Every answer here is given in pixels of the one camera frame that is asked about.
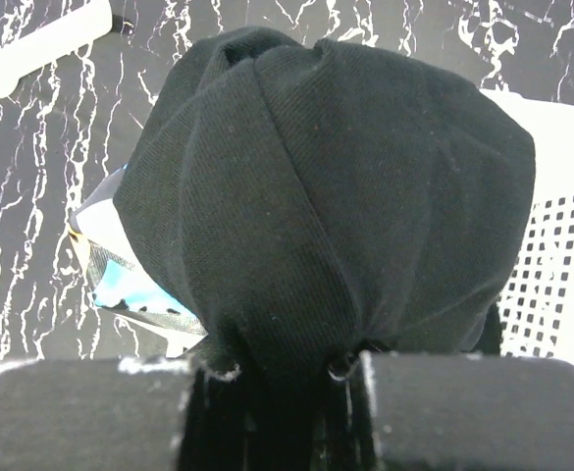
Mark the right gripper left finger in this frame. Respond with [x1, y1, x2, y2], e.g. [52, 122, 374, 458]
[0, 357, 193, 470]

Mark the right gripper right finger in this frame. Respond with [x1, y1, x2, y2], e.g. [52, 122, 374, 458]
[361, 353, 574, 470]

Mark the black daisy print t-shirt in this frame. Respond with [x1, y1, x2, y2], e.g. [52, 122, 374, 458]
[68, 26, 536, 470]

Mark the white plastic mesh basket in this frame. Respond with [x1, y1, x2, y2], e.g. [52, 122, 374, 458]
[485, 90, 574, 365]

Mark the black marbled table mat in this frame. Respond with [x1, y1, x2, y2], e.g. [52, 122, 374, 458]
[0, 1, 574, 360]

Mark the grey white garment rack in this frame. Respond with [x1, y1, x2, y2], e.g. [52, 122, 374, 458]
[0, 0, 113, 99]

